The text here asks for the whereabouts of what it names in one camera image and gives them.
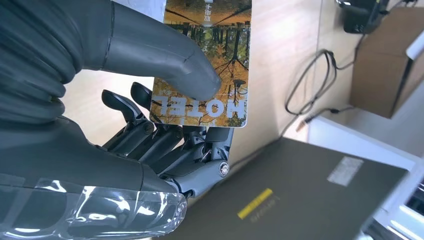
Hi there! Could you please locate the grey laptop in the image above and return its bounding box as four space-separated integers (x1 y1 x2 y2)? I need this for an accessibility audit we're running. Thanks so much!
155 137 424 240

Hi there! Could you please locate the white cabinet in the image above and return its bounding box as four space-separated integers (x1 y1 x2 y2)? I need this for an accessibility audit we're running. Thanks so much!
308 79 424 170

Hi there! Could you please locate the brown cardboard box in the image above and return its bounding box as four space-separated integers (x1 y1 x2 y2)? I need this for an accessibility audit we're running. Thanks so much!
349 6 424 119

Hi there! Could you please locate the black controller with antennas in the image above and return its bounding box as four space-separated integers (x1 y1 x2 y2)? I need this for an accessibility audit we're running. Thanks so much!
336 0 390 35

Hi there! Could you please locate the black cable with USB plug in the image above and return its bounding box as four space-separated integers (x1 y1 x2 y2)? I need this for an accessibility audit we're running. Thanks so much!
295 105 355 133

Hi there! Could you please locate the long looped black cable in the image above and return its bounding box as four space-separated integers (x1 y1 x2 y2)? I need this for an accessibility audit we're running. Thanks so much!
279 33 369 138

